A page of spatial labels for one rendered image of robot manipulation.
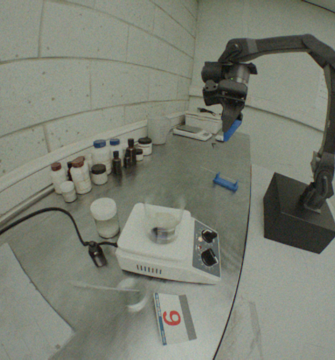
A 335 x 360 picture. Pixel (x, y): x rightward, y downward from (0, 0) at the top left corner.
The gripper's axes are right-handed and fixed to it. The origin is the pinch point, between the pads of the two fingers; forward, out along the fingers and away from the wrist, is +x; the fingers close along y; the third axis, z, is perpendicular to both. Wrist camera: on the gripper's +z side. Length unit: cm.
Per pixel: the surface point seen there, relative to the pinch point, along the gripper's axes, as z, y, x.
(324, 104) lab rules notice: -79, -99, -86
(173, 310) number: -3.8, 17.8, 36.0
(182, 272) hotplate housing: -2.1, 14.3, 30.1
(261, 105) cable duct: -17, -105, -64
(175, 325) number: -5.3, 20.1, 37.0
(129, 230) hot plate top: 9.3, 15.0, 26.7
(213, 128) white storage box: 19, -89, -24
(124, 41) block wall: 55, -8, -38
